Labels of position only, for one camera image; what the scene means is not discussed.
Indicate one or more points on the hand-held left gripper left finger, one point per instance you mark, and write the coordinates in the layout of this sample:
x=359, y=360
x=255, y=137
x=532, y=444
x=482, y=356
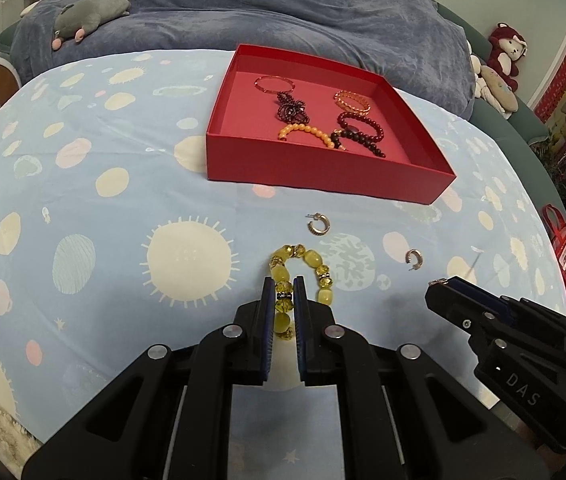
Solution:
x=265, y=330

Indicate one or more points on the red paper bag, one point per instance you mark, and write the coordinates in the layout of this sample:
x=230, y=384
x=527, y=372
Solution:
x=560, y=245

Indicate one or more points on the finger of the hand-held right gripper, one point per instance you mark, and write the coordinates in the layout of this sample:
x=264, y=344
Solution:
x=488, y=294
x=458, y=310

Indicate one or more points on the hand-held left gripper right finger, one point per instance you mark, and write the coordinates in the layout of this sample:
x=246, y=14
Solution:
x=302, y=330

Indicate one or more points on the light blue planet print sheet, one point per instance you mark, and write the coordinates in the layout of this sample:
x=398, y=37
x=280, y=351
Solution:
x=113, y=210

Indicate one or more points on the red monkey plush toy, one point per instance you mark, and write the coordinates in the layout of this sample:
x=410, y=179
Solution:
x=505, y=60

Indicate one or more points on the beige spotted plush toy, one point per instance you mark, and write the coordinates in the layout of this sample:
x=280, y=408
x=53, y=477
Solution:
x=500, y=90

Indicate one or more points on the blue plush blanket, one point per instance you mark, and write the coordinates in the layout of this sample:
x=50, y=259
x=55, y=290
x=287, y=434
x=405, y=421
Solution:
x=313, y=10

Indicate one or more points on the white plush toy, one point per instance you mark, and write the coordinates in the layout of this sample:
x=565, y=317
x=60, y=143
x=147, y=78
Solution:
x=477, y=75

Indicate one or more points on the grey plush toy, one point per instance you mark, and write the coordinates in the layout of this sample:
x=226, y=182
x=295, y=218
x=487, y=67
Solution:
x=93, y=12

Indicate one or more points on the gold bangle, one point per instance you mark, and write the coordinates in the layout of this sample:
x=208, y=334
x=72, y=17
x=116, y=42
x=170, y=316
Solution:
x=263, y=89

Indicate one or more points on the gold hoop earring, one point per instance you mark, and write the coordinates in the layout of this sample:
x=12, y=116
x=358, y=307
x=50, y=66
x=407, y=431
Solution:
x=324, y=227
x=419, y=255

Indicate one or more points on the red cardboard box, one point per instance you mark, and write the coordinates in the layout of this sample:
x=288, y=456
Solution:
x=313, y=165

